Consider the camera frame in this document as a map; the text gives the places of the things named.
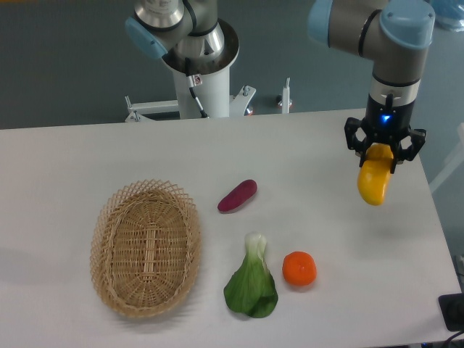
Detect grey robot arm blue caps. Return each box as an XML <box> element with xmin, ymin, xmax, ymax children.
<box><xmin>125</xmin><ymin>1</ymin><xmax>435</xmax><ymax>170</ymax></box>

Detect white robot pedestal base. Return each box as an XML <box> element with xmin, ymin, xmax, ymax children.
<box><xmin>125</xmin><ymin>20</ymin><xmax>257</xmax><ymax>123</ymax></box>

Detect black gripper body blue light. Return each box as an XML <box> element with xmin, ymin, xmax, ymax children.
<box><xmin>362</xmin><ymin>96</ymin><xmax>415</xmax><ymax>144</ymax></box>

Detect purple sweet potato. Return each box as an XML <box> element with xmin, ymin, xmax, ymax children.
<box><xmin>217</xmin><ymin>179</ymin><xmax>258</xmax><ymax>213</ymax></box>

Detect black device at table edge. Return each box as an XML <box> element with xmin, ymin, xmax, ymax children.
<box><xmin>438</xmin><ymin>293</ymin><xmax>463</xmax><ymax>331</ymax></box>

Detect orange tangerine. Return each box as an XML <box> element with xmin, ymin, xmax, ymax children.
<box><xmin>282</xmin><ymin>251</ymin><xmax>318</xmax><ymax>286</ymax></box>

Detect blue plastic bag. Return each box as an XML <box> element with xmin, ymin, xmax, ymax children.
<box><xmin>430</xmin><ymin>0</ymin><xmax>463</xmax><ymax>32</ymax></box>

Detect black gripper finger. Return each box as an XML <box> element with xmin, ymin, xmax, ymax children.
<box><xmin>344</xmin><ymin>117</ymin><xmax>371</xmax><ymax>167</ymax></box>
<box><xmin>389</xmin><ymin>127</ymin><xmax>426</xmax><ymax>174</ymax></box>

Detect black cable on pedestal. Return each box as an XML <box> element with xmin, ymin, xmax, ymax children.
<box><xmin>183</xmin><ymin>57</ymin><xmax>210</xmax><ymax>120</ymax></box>

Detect green bok choy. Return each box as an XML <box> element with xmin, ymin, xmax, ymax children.
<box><xmin>223</xmin><ymin>233</ymin><xmax>278</xmax><ymax>318</ymax></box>

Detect yellow mango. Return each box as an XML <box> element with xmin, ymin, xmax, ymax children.
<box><xmin>357</xmin><ymin>144</ymin><xmax>394</xmax><ymax>206</ymax></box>

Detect oval wicker basket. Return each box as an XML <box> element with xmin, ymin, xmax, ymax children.
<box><xmin>90</xmin><ymin>180</ymin><xmax>202</xmax><ymax>318</ymax></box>

